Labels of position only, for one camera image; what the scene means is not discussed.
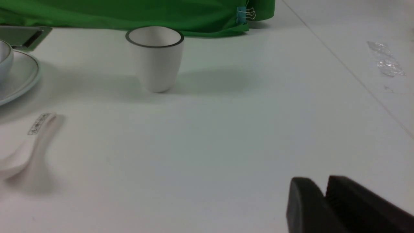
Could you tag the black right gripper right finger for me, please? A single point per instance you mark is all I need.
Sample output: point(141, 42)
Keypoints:
point(362, 211)

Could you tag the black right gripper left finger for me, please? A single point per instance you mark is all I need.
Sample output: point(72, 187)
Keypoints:
point(307, 210)

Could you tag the pale blue plain bowl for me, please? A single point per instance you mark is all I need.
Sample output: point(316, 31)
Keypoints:
point(6, 59)

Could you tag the clear plastic wrapper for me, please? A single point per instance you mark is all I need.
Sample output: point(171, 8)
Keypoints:
point(385, 61)

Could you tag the blue binder clip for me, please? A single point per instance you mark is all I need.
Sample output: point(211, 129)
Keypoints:
point(243, 14)

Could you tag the green backdrop cloth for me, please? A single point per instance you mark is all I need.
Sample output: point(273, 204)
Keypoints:
point(193, 18)

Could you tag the white black-rimmed cup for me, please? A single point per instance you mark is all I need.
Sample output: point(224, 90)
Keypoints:
point(157, 56)

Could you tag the white printed ceramic spoon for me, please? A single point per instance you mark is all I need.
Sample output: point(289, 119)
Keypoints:
point(18, 160)

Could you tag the pale blue plain plate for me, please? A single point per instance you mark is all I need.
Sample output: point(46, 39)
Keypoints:
point(23, 76)

